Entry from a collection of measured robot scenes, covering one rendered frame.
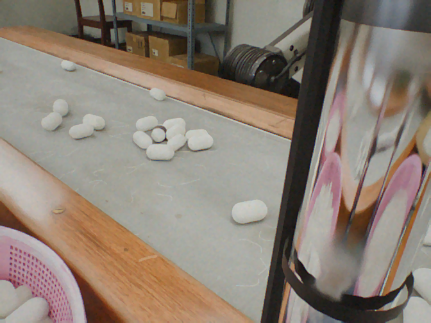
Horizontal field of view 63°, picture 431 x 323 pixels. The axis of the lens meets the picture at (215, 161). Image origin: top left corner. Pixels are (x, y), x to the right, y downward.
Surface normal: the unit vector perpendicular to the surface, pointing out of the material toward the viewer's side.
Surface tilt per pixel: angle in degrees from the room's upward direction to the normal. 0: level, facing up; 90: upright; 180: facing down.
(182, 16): 90
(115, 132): 0
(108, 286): 0
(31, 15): 90
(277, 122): 45
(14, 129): 0
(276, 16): 90
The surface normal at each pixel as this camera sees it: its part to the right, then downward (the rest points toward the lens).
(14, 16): 0.72, 0.37
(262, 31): -0.70, 0.32
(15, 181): 0.05, -0.87
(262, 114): -0.43, -0.38
